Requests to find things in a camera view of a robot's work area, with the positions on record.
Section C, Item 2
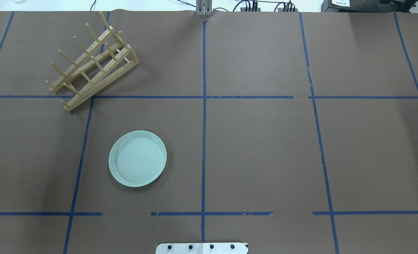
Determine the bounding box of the light green plate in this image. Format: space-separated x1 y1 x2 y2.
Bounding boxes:
108 130 167 188

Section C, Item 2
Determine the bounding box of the wooden plate rack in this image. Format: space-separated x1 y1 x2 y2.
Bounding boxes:
45 12 140 111

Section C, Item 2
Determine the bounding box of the black device with label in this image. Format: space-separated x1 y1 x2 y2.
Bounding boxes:
321 0 417 13

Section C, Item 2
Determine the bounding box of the grey metal post bracket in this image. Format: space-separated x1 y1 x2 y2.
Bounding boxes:
196 0 213 16

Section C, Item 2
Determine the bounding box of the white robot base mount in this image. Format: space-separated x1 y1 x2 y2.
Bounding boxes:
155 242 249 254

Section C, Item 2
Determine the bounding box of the black cable bundle left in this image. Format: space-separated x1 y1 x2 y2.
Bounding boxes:
233 0 259 12

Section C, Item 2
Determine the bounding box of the black cable bundle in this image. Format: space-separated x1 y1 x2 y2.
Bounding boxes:
277 1 298 13
233 0 259 12

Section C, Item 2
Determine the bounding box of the black cable bundle right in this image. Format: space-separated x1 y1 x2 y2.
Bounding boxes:
277 1 298 13

